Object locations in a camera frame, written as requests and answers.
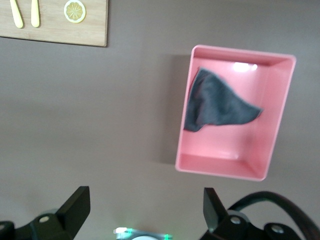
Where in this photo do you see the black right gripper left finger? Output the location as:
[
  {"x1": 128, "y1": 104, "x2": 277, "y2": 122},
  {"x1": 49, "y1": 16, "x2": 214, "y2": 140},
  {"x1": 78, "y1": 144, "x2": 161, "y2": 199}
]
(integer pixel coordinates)
[{"x1": 55, "y1": 185, "x2": 91, "y2": 235}]

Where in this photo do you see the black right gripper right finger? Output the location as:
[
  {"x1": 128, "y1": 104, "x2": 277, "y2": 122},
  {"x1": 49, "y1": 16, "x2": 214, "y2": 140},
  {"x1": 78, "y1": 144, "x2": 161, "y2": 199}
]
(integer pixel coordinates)
[{"x1": 203, "y1": 187, "x2": 229, "y2": 234}]

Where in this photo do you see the dark grey cloth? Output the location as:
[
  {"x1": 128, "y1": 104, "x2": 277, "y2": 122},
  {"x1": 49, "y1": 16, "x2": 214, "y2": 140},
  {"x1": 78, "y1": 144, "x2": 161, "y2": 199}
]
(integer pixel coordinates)
[{"x1": 183, "y1": 66, "x2": 264, "y2": 133}]

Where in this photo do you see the pink plastic bin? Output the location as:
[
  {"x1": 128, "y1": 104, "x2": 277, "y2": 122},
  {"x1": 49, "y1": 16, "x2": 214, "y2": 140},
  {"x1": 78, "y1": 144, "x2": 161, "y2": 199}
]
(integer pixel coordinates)
[{"x1": 174, "y1": 44, "x2": 298, "y2": 182}]

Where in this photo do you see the wooden cutting board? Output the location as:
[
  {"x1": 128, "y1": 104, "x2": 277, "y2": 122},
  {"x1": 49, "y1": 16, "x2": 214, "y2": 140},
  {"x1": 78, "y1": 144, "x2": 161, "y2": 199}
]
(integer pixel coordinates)
[{"x1": 0, "y1": 0, "x2": 110, "y2": 48}]

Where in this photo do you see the lemon slice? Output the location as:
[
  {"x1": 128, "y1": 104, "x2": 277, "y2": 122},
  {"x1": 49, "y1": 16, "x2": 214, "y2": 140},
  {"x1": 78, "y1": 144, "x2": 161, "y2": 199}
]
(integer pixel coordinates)
[{"x1": 63, "y1": 0, "x2": 87, "y2": 24}]

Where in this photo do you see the yellow plastic fork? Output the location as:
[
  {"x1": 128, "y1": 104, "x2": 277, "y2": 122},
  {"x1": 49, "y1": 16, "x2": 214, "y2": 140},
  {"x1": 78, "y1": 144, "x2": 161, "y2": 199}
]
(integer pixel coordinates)
[{"x1": 30, "y1": 0, "x2": 41, "y2": 29}]

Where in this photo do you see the yellow plastic knife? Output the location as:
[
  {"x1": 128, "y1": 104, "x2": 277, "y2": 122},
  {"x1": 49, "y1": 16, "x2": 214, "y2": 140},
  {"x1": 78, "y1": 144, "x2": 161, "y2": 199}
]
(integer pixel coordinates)
[{"x1": 9, "y1": 0, "x2": 25, "y2": 29}]

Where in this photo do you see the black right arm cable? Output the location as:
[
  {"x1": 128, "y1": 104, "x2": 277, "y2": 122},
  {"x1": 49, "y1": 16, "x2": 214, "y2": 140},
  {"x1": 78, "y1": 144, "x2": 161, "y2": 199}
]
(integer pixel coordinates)
[{"x1": 224, "y1": 190, "x2": 320, "y2": 240}]

